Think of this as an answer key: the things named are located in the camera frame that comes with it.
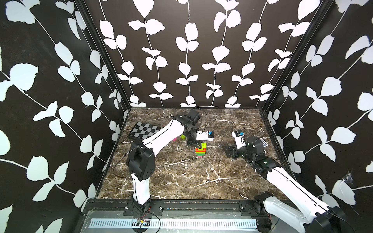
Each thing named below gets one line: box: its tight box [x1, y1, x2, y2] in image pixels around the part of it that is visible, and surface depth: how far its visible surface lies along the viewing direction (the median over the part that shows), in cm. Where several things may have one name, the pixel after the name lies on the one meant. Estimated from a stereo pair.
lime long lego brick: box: [194, 142, 207, 151], surface depth 83 cm
